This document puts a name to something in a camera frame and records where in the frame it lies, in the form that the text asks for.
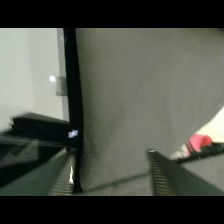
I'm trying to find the black garment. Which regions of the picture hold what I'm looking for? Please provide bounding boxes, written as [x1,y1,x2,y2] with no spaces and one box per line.
[74,28,224,194]

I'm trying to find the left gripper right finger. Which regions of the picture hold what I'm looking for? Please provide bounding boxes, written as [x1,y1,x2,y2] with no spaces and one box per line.
[148,149,224,197]

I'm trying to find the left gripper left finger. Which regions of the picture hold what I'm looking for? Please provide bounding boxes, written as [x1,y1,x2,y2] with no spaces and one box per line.
[0,148,76,197]

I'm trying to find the red garment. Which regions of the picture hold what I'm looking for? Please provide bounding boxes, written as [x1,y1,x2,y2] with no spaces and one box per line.
[186,133,214,156]

